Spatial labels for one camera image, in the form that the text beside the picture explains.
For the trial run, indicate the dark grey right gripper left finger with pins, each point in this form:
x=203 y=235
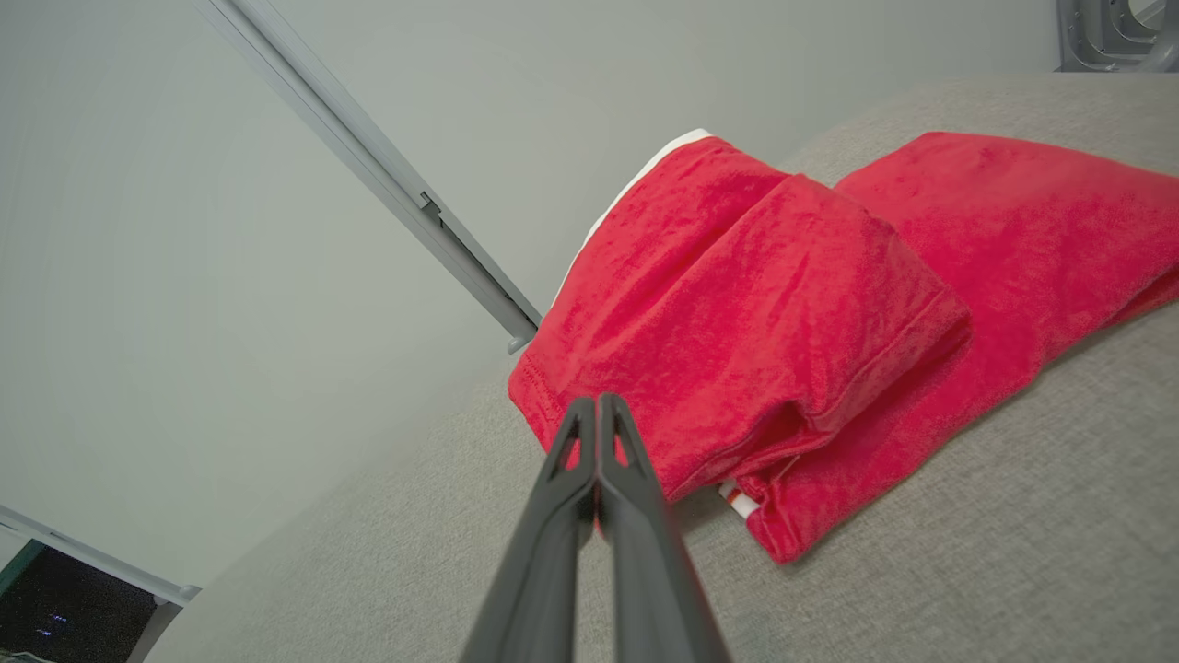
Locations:
x=543 y=589

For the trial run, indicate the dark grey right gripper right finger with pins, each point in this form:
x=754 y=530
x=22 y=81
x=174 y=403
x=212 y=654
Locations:
x=654 y=599

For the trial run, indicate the red shorts with white trim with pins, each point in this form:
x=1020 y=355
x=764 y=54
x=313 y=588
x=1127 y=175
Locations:
x=737 y=322

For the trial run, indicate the red and white jersey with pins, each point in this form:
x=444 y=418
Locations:
x=1013 y=258

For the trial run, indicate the caster wheel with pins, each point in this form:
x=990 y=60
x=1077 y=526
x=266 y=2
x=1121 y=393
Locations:
x=1105 y=37

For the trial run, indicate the grey aluminium wall profile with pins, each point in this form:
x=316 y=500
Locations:
x=368 y=152
x=92 y=552

